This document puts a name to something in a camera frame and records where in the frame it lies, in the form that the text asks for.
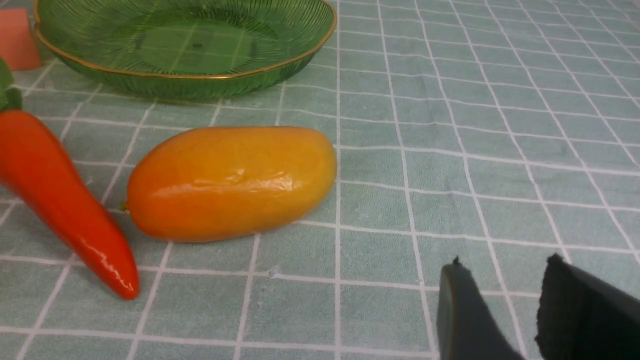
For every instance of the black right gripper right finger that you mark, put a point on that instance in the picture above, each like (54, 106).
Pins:
(581, 317)

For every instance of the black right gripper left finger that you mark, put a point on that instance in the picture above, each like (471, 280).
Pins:
(465, 326)

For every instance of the orange yellow mango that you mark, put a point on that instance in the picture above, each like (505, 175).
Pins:
(219, 183)

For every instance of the orange carrot with leaves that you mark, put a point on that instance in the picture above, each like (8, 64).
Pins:
(35, 166)

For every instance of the green checkered tablecloth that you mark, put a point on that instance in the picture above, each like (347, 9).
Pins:
(496, 131)

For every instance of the green glass plate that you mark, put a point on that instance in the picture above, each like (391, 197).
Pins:
(185, 50)

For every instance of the salmon pink foam cube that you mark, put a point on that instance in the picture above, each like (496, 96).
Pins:
(17, 44)

